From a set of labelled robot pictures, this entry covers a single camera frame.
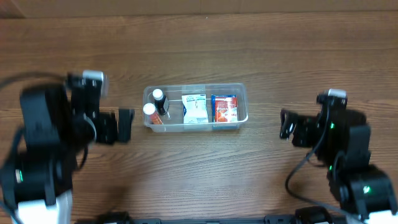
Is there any orange tube white cap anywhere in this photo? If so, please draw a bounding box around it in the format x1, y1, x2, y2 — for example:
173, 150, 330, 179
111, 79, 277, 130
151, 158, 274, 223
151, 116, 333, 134
143, 103, 163, 124

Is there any black bottle white cap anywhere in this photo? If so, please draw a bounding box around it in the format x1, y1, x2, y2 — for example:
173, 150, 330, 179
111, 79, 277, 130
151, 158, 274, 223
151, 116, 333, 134
152, 89, 169, 115

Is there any red medicine box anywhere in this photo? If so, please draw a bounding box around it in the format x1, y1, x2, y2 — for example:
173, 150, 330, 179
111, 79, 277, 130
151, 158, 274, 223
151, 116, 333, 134
214, 96, 239, 123

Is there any white bandage box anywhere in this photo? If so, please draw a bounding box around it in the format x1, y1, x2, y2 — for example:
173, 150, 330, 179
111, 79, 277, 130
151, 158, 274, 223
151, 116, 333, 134
182, 94, 208, 124

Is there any blue lozenge packet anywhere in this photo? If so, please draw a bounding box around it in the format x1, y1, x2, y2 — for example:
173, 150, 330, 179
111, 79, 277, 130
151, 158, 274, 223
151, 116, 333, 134
210, 94, 238, 123

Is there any clear plastic container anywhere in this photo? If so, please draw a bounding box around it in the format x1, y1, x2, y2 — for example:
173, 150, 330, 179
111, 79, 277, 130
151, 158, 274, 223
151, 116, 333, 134
142, 83, 249, 133

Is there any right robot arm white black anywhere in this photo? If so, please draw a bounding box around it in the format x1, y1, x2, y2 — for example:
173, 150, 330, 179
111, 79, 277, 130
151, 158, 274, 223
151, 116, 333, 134
280, 107, 397, 222

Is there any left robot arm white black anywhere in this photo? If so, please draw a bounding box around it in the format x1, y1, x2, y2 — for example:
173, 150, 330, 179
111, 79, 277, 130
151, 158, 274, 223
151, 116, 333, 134
1, 70, 134, 223

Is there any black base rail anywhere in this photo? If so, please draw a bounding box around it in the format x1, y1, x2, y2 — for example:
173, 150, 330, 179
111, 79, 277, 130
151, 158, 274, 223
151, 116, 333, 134
75, 207, 348, 224

